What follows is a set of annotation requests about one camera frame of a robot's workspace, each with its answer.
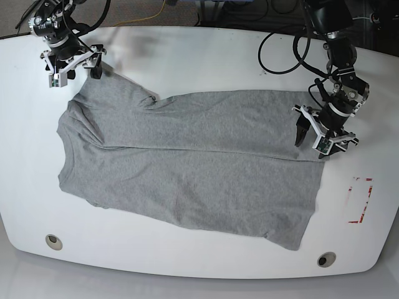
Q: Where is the grey t-shirt with black lettering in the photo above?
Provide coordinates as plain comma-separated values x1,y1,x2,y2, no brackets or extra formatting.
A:
57,71,324,250

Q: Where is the yellow cable on floor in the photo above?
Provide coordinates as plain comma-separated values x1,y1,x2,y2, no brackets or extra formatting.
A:
113,0,166,28

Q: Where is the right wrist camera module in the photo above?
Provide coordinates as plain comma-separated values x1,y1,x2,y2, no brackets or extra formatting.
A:
49,72,68,88

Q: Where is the right table cable grommet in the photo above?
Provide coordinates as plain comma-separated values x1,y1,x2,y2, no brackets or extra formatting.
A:
317,252,337,268

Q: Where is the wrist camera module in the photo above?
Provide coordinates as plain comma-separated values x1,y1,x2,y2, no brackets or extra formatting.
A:
49,72,68,88
312,135,333,156

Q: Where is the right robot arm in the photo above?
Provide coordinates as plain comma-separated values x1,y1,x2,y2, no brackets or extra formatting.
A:
28,1,111,87

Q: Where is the table cable grommet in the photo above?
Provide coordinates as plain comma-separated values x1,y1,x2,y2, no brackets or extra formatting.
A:
45,234,63,251
317,252,337,268

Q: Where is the red tape rectangle marking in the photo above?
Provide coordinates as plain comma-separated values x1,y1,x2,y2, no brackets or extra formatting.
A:
345,177,374,224

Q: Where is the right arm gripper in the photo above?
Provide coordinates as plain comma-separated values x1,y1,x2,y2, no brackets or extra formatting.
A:
40,44,107,80

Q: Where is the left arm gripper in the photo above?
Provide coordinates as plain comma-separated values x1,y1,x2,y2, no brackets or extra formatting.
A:
292,105,358,159

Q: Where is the left table cable grommet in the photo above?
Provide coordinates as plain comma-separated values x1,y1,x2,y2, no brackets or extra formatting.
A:
45,234,63,251

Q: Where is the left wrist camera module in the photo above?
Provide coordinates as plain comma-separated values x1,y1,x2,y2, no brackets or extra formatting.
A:
312,135,333,156

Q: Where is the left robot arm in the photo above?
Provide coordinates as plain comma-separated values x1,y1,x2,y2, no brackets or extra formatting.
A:
260,1,370,159

